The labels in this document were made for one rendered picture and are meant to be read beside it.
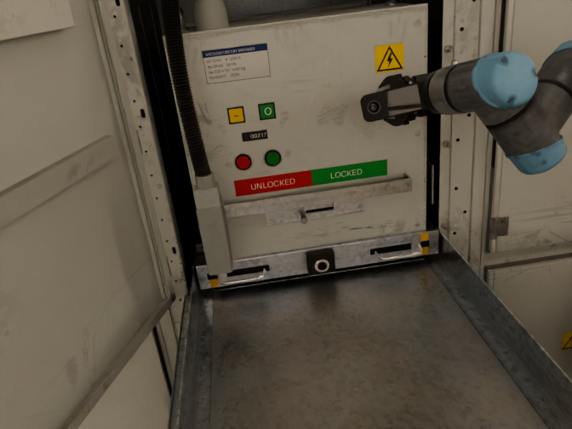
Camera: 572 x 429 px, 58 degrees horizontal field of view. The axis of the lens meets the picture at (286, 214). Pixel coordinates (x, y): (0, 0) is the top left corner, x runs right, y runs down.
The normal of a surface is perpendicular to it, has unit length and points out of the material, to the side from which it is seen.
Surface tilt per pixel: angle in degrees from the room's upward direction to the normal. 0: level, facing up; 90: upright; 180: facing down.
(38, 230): 90
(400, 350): 0
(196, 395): 0
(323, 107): 90
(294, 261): 90
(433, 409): 0
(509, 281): 90
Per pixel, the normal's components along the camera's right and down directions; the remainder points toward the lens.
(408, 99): -0.20, 0.24
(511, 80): 0.33, 0.11
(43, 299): 0.96, 0.01
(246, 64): 0.11, 0.40
